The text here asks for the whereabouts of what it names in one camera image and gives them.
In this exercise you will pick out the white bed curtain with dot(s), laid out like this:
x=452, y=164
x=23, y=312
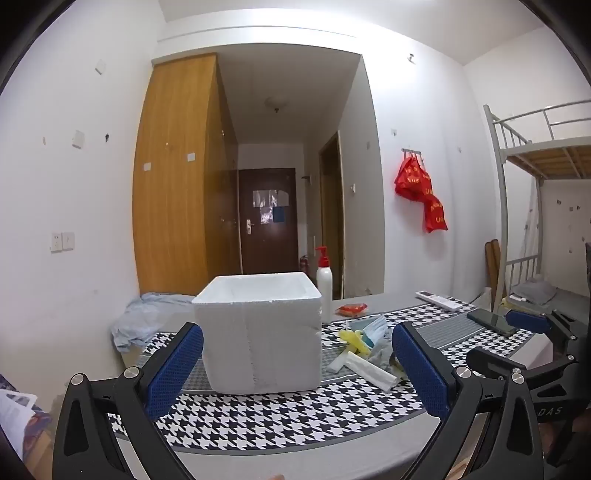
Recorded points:
x=533, y=230

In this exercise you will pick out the metal wall hook rack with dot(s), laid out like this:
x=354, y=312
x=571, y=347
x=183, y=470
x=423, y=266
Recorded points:
x=411, y=151

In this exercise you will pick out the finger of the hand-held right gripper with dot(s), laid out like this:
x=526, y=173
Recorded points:
x=528, y=321
x=494, y=362

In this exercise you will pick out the black smartphone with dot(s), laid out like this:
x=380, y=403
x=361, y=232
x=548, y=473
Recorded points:
x=491, y=321

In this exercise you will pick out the wooden boards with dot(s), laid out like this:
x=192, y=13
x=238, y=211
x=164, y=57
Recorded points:
x=492, y=267

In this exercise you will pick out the blue paper notice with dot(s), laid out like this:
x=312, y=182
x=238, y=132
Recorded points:
x=279, y=214

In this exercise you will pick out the grey bedding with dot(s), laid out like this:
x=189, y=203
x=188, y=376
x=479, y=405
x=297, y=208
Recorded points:
x=533, y=290

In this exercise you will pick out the red snack packet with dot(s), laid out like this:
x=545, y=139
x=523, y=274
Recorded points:
x=352, y=309

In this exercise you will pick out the white wall switch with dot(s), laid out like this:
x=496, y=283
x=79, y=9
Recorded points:
x=68, y=240

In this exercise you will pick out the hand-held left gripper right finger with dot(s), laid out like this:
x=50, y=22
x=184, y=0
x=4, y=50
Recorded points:
x=420, y=369

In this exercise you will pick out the wooden side door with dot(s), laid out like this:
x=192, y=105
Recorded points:
x=332, y=207

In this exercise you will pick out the metal bunk bed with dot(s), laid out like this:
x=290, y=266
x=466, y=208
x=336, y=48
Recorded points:
x=501, y=138

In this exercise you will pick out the blue face mask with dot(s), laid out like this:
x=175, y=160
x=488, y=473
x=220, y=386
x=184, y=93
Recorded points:
x=374, y=327

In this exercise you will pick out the white wall socket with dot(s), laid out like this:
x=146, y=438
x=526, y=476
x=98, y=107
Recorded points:
x=56, y=242

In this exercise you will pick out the white foam box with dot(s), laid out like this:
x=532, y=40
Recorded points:
x=258, y=341

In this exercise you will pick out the white remote control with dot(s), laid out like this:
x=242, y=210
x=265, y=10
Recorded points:
x=445, y=302

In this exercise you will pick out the white wall plate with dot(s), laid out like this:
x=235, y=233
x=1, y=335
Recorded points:
x=101, y=67

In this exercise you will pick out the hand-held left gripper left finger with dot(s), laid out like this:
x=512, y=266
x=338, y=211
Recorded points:
x=178, y=364

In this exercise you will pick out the dark brown door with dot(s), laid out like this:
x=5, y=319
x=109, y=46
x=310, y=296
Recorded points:
x=268, y=249

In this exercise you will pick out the white paper notice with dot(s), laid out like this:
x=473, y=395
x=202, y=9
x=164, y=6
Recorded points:
x=268, y=197

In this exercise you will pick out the light blue crumpled cloth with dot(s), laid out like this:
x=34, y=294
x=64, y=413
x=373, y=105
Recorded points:
x=143, y=318

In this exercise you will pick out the wooden wardrobe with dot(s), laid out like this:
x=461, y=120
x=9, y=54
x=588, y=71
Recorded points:
x=171, y=184

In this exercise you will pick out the red fire extinguisher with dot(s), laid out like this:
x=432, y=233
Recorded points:
x=304, y=264

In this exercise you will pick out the white lotion bottle red pump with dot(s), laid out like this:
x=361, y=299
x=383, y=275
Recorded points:
x=324, y=286

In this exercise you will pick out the printed paper sheets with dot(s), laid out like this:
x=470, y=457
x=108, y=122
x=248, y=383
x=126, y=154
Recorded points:
x=18, y=410

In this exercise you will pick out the houndstooth tablecloth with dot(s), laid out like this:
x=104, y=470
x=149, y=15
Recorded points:
x=277, y=424

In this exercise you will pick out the white wall junction box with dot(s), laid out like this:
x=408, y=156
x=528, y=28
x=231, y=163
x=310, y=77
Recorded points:
x=79, y=139

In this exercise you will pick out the grey cloth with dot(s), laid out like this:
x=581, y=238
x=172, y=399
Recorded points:
x=381, y=353

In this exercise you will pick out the red plastic bag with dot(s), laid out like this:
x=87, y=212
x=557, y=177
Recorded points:
x=411, y=182
x=436, y=214

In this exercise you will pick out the ceiling lamp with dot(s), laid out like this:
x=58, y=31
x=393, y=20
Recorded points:
x=277, y=102

